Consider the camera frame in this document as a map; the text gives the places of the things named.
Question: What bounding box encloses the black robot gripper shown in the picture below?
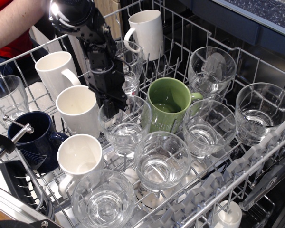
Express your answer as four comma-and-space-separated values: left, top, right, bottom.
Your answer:
86, 46, 127, 118

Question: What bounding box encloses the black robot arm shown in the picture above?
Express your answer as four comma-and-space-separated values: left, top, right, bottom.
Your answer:
49, 0, 127, 118

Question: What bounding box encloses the person forearm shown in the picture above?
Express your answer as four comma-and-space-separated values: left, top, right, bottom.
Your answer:
0, 0, 48, 49

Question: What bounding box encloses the white mug left middle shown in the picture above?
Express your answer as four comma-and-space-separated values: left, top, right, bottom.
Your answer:
56, 85, 101, 138

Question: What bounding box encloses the white mug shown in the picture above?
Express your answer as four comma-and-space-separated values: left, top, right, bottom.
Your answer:
35, 51, 81, 101
56, 85, 101, 138
124, 9, 164, 61
57, 134, 104, 198

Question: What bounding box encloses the green mug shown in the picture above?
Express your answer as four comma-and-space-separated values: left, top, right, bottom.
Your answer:
147, 77, 203, 133

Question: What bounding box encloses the clear tall glass back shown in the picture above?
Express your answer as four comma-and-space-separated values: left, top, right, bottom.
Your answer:
116, 41, 143, 95

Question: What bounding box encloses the white mug left front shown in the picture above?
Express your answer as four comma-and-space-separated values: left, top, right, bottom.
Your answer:
57, 134, 104, 198

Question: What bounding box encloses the white mug left rear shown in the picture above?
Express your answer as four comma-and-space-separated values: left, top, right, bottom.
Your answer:
35, 51, 81, 101

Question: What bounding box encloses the dark blue mug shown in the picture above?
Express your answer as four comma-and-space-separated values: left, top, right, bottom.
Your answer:
15, 111, 68, 173

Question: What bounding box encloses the white mug back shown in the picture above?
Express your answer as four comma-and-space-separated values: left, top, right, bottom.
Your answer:
124, 9, 164, 61

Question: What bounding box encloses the black clamp with metal screw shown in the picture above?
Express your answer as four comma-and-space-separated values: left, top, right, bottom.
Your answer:
0, 115, 34, 159

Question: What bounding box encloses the grey plastic tine row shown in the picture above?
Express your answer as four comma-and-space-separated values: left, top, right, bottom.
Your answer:
160, 121, 285, 223

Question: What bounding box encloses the white rack roller wheel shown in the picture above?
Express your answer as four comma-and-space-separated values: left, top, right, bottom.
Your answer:
214, 200, 242, 228

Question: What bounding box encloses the metal wire dishwasher rack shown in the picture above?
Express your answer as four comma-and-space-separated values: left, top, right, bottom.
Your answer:
0, 0, 285, 228

